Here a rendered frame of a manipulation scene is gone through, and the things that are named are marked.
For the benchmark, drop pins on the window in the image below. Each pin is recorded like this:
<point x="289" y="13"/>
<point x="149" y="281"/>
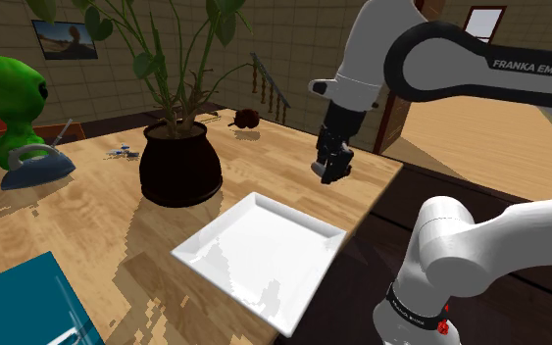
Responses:
<point x="484" y="23"/>

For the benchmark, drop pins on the potted plant in dark pot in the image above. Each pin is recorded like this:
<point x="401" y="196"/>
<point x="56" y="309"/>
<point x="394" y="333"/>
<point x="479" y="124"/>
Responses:
<point x="180" y="162"/>

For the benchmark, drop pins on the teal box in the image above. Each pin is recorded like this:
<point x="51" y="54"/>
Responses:
<point x="22" y="305"/>

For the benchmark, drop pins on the thin grey pen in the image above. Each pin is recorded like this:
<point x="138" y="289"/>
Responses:
<point x="62" y="132"/>

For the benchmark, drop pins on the green alien figure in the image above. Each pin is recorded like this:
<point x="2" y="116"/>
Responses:
<point x="5" y="95"/>

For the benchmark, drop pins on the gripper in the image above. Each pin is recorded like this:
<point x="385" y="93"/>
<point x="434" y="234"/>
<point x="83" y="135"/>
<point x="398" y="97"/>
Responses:
<point x="341" y="125"/>

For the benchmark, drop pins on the white square plate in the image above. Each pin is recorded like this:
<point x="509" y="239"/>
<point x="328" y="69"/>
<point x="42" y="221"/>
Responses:
<point x="261" y="258"/>

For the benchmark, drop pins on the blue clothes iron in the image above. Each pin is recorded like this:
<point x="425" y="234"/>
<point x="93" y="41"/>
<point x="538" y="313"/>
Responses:
<point x="41" y="169"/>

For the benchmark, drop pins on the dark brown round object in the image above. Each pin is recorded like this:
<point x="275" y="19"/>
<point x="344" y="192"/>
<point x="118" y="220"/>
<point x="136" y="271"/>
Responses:
<point x="247" y="118"/>

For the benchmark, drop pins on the wall picture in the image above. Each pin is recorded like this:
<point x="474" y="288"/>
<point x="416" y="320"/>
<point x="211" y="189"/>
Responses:
<point x="65" y="40"/>

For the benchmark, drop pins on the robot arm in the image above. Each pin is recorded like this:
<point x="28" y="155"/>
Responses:
<point x="452" y="71"/>

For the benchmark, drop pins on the wooden stair railing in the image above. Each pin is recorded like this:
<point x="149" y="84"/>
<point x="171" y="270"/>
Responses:
<point x="270" y="91"/>

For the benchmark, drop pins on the small blue and white object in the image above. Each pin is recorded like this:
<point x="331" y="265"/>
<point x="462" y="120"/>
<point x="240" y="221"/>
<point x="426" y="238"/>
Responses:
<point x="123" y="152"/>

